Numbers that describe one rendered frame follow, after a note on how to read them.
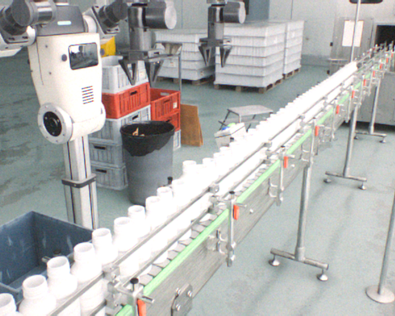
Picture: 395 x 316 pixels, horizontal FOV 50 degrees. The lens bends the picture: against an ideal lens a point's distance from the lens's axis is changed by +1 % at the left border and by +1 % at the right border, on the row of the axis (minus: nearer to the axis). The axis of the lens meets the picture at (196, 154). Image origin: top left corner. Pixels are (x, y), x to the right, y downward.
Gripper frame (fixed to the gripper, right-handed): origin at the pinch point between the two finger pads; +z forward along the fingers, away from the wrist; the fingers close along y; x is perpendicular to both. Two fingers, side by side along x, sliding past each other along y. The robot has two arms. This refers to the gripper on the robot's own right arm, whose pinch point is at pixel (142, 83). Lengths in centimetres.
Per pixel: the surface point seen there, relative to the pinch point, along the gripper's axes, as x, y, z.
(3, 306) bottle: -59, 13, 26
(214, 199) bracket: 4.2, 20.0, 32.5
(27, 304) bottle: -56, 15, 27
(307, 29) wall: 1028, -219, 51
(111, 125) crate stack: 174, -162, 78
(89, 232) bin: -9.5, -16.3, 45.9
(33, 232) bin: -10, -42, 53
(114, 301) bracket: -41, 20, 36
